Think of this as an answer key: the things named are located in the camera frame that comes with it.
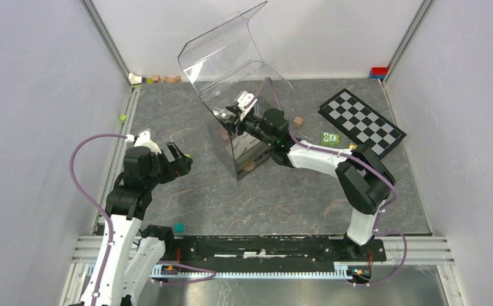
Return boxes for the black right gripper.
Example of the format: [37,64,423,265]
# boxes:
[216,104,274,147]

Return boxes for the round peach powder puff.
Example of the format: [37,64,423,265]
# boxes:
[244,163,256,171]

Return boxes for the clear acrylic drawer organizer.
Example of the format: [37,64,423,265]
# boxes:
[177,2,295,180]

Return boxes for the pink spray bottle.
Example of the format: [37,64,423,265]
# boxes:
[221,129,230,140]

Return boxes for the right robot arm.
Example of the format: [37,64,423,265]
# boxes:
[213,106,395,260]

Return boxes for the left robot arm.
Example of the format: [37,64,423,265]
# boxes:
[78,142,193,305]

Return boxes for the wooden cube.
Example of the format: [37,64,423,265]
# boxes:
[293,117,304,128]

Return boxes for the teal cube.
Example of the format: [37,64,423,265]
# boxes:
[173,222,185,235]

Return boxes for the small wooden toy blocks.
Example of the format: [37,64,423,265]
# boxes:
[128,73,181,85]

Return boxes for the green owl card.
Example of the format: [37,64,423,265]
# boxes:
[321,132,340,146]

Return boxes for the black white checkerboard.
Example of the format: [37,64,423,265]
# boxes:
[318,89,407,158]

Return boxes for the red blue blocks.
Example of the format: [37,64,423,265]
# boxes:
[369,66,388,80]

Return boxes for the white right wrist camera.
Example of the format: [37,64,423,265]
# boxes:
[237,91,257,122]

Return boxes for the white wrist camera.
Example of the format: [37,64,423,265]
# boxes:
[237,91,257,122]
[125,130,162,154]

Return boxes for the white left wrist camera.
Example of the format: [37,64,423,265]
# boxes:
[125,130,162,154]

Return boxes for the aluminium frame rail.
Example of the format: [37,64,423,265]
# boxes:
[80,0,131,86]

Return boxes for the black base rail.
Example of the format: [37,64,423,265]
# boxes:
[162,235,387,274]

